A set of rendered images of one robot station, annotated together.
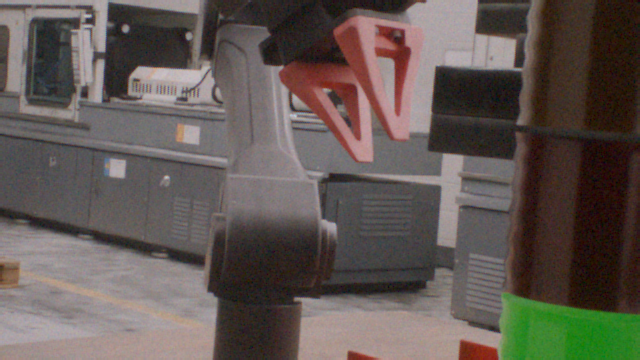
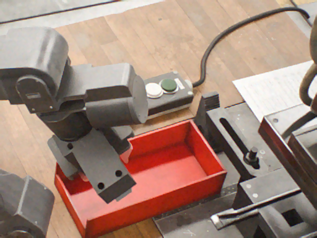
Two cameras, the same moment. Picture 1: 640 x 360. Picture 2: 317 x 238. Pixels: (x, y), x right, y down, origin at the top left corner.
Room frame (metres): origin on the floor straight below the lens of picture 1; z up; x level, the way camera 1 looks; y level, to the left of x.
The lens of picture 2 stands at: (0.74, 0.63, 1.97)
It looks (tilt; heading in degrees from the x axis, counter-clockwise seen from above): 48 degrees down; 280
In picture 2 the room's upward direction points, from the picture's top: 10 degrees clockwise
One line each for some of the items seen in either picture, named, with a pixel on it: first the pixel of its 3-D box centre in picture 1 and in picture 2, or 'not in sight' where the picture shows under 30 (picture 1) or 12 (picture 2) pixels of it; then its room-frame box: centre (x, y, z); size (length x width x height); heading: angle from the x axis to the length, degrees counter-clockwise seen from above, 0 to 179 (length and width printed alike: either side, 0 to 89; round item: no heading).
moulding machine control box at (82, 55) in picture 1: (85, 58); not in sight; (9.36, 1.58, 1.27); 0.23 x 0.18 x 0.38; 130
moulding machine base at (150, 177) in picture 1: (128, 169); not in sight; (9.82, 1.29, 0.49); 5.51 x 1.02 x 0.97; 40
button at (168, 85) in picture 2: not in sight; (168, 87); (0.83, -0.38, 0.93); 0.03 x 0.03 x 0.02
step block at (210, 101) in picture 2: not in sight; (213, 123); (0.73, -0.32, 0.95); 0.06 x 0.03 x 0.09; 134
